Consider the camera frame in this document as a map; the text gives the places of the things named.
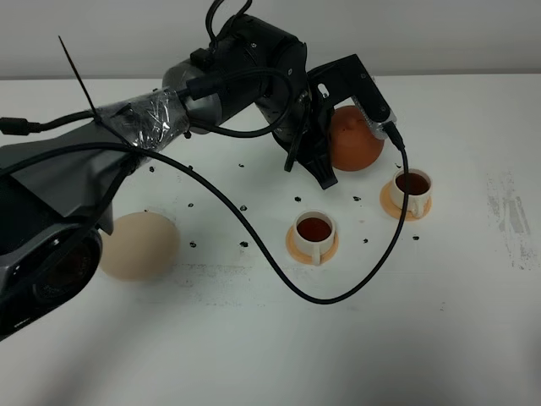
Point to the orange saucer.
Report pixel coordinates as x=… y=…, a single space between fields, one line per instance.
x=300 y=257
x=395 y=211

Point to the far white teacup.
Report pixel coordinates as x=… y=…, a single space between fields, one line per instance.
x=419 y=186

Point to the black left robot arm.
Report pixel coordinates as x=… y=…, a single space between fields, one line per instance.
x=56 y=194

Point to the beige round teapot coaster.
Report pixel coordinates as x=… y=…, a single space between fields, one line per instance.
x=143 y=246

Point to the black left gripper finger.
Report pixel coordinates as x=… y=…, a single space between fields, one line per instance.
x=322 y=171

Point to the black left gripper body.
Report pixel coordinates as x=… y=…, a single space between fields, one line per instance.
x=299 y=113

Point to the near orange saucer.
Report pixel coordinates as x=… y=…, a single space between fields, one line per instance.
x=300 y=257

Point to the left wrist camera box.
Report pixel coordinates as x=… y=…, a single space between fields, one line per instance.
x=347 y=78

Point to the white teacup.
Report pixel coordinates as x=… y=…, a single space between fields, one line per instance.
x=314 y=235
x=419 y=186

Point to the near white teacup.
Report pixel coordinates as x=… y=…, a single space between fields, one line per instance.
x=314 y=235

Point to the brown clay teapot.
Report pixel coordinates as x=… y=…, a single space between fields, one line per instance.
x=353 y=146

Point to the far orange saucer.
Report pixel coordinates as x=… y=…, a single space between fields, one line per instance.
x=395 y=211

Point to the black cable tie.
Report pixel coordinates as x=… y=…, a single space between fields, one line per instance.
x=80 y=82

